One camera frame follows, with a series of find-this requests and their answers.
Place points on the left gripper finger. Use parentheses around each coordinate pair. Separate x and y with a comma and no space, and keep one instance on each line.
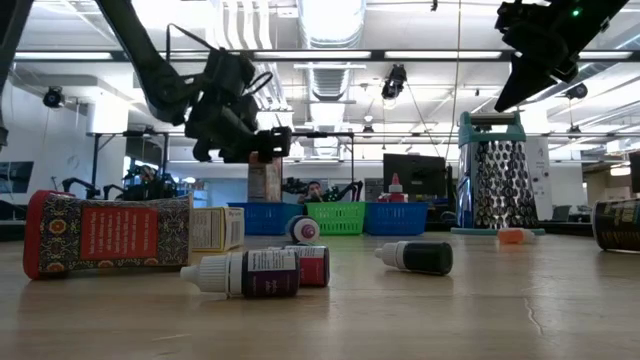
(275,142)
(235,154)

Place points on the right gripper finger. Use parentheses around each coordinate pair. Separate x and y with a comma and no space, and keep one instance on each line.
(525,80)

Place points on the orange cereal box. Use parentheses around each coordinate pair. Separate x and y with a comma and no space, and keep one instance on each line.
(265,182)

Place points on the yellow Corn Pops box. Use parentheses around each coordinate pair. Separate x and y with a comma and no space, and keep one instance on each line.
(217,230)

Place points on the purple icing bottle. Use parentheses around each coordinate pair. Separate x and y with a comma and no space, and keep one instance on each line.
(306,231)

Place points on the red icing bottle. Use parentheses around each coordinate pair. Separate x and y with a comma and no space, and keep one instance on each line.
(395,189)

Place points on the small orange food colouring bottle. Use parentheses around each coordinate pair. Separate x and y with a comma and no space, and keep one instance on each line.
(512,236)

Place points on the black seasoning can yellow lid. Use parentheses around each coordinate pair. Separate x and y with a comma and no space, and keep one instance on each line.
(620,225)

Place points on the black background robot arm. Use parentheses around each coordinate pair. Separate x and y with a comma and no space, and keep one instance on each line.
(345,191)
(80,184)
(292,186)
(145,187)

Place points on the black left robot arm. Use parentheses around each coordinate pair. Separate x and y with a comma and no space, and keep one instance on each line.
(150,75)

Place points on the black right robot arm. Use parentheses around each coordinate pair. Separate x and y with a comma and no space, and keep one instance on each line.
(600,12)

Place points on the person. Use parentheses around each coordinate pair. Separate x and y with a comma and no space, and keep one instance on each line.
(314,191)

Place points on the long strip light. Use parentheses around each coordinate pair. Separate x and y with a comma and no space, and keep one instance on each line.
(442,54)
(62,55)
(312,54)
(185,55)
(605,55)

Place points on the blue plastic basket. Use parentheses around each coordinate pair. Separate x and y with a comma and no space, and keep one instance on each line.
(265,220)
(395,218)

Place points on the green plastic basket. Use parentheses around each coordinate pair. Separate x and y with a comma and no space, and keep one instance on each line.
(337,218)

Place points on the white pillar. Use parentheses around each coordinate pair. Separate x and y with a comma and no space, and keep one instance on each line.
(542,190)

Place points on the small purple food colouring bottle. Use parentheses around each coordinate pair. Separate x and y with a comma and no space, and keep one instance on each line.
(270,280)

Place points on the small red food colouring bottle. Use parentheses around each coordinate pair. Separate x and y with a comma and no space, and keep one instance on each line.
(315,270)

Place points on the grey office chair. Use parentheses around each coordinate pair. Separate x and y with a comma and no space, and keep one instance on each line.
(561,214)

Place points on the red patterned carton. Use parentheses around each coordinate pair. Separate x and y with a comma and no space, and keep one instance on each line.
(120,232)

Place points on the black computer monitor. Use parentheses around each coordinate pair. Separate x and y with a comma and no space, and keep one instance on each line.
(415,174)

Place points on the dark monitor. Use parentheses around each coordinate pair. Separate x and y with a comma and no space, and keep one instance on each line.
(635,172)

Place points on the black label dropper bottle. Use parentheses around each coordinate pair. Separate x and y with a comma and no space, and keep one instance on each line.
(425,257)

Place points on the black ceiling camera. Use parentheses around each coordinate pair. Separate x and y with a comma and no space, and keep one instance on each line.
(395,80)
(577,91)
(52,97)

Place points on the black background station frame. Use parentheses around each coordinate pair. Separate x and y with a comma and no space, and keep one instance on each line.
(95,165)
(352,160)

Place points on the silver ventilation duct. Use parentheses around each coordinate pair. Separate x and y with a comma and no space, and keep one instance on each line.
(330,20)

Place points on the dark wall screen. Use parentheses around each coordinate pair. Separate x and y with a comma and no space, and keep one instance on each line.
(15,175)

